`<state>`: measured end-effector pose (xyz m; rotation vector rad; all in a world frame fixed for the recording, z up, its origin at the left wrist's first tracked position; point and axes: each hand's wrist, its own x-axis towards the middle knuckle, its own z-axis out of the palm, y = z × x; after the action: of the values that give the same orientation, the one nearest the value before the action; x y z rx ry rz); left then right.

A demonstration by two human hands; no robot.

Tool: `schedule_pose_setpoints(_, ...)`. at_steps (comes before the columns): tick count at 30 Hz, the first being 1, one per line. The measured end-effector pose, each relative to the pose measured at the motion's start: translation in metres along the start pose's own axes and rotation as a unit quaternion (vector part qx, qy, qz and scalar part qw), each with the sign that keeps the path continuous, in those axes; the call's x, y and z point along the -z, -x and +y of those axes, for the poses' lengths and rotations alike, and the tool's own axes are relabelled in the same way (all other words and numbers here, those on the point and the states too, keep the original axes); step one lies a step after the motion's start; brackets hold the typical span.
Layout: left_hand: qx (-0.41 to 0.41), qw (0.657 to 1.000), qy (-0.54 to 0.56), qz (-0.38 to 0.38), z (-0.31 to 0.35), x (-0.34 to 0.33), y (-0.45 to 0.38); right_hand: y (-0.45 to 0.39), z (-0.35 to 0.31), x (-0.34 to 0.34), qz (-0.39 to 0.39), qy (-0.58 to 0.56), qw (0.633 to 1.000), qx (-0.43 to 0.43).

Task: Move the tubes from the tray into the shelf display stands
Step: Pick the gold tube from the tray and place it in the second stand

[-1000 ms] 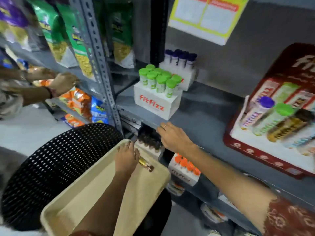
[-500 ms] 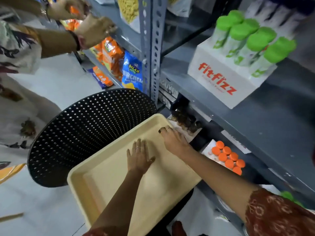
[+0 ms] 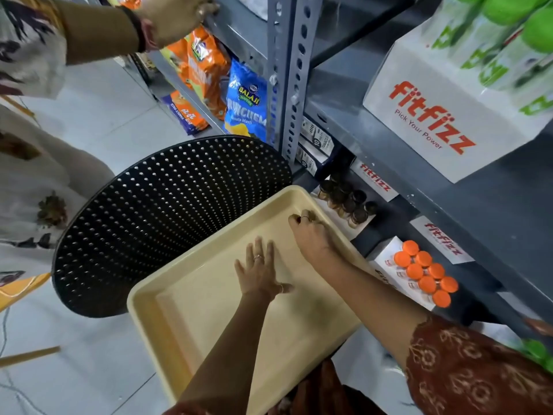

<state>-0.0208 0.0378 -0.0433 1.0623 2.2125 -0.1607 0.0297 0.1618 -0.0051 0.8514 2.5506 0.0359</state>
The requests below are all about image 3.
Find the person's right hand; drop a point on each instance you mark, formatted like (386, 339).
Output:
(315, 244)

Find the person's left hand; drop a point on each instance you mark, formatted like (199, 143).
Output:
(259, 276)

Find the person's left thumb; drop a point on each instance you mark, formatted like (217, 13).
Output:
(285, 288)

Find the person's left middle finger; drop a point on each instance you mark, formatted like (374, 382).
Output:
(259, 249)

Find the person's right fingers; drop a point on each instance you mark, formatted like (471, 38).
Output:
(302, 218)

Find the person's left little finger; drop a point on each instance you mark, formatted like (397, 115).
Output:
(240, 268)

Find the cream plastic tray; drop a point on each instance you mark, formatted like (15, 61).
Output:
(194, 306)

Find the person's left forearm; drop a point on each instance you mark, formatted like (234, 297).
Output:
(229, 350)

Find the another person's forearm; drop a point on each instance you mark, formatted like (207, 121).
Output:
(95, 32)

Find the person's right forearm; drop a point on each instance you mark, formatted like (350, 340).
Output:
(371, 306)

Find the group of dark capped bottles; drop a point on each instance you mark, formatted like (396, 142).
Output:
(345, 200)

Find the black and white carton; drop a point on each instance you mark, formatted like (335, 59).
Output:
(309, 162)
(319, 136)

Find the white box of dark bottles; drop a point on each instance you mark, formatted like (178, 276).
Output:
(373, 179)

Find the black perforated round stool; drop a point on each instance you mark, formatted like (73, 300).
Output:
(164, 220)

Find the white box of orange bottles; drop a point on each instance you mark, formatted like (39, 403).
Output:
(389, 263)

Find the person's brown patterned garment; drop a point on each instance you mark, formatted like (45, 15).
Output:
(324, 393)

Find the blue snack packet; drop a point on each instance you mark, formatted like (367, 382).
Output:
(246, 103)

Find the group of orange capped bottles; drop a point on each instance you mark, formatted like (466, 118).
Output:
(425, 272)

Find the orange and purple snack packet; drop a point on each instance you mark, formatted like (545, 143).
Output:
(185, 112)

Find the large white red-print box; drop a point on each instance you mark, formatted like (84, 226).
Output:
(432, 120)

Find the grey metal shelf rack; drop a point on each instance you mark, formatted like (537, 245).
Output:
(475, 211)

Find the large orange snack packet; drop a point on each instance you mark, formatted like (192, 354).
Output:
(207, 69)

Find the small orange snack packet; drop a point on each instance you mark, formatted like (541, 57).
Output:
(177, 58)

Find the red-brown patterned sleeve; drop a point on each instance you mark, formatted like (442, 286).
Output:
(475, 371)

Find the wooden stick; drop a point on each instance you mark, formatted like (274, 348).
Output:
(30, 356)

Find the row of green capped bottles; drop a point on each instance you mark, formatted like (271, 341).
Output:
(497, 43)

